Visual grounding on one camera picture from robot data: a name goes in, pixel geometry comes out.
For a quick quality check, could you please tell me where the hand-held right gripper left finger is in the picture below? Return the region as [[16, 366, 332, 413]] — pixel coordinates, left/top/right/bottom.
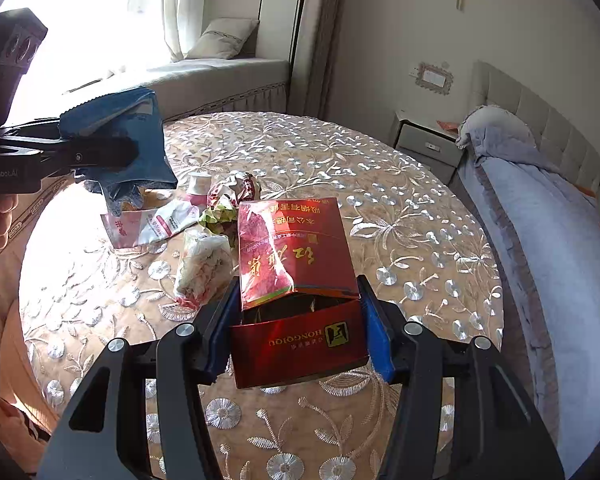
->
[[36, 276, 241, 480]]

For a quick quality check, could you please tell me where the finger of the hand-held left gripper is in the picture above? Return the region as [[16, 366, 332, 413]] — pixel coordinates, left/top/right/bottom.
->
[[0, 119, 140, 179]]

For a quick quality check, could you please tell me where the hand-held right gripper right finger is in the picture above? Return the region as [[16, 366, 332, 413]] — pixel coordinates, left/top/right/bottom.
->
[[356, 275, 566, 480]]

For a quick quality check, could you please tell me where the blue plastic bag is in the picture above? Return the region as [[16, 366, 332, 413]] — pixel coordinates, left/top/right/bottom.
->
[[59, 87, 178, 213]]

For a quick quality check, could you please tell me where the red cardboard box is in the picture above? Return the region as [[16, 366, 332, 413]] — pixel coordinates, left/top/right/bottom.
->
[[230, 197, 371, 390]]

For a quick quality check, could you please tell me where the clear crumpled snack bag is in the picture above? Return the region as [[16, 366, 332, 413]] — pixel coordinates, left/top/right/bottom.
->
[[173, 226, 234, 309]]

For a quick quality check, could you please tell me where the white pink plastic wrapper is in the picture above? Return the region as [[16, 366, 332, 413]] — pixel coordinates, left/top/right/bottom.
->
[[100, 200, 209, 250]]

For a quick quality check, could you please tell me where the green crumpled wrapper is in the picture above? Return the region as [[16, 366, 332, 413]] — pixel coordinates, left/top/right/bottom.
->
[[198, 195, 240, 237]]

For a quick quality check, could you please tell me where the small white pink cup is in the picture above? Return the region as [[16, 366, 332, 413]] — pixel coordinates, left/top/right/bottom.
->
[[186, 172, 212, 207]]

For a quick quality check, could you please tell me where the red white crumpled wrapper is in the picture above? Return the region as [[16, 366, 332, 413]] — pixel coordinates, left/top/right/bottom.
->
[[208, 171, 261, 210]]

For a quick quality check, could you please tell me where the window seat with beige cover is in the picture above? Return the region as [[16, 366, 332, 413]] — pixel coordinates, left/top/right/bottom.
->
[[62, 56, 290, 122]]

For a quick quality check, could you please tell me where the white curtain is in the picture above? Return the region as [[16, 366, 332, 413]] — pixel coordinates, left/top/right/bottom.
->
[[161, 0, 211, 62]]

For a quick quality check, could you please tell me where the bed with purple cover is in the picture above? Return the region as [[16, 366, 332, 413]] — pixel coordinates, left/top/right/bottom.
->
[[455, 105, 600, 479]]

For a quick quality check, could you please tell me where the beige cushion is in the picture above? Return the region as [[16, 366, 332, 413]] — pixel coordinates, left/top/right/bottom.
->
[[184, 17, 260, 60]]

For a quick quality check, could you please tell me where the white bedside table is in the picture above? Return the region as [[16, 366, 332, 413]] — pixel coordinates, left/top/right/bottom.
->
[[390, 110, 467, 186]]

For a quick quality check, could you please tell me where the beige padded headboard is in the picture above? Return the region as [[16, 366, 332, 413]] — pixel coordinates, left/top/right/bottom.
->
[[468, 60, 600, 211]]

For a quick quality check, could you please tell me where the wall switch with lace frame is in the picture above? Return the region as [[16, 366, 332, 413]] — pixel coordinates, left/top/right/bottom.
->
[[414, 61, 455, 94]]

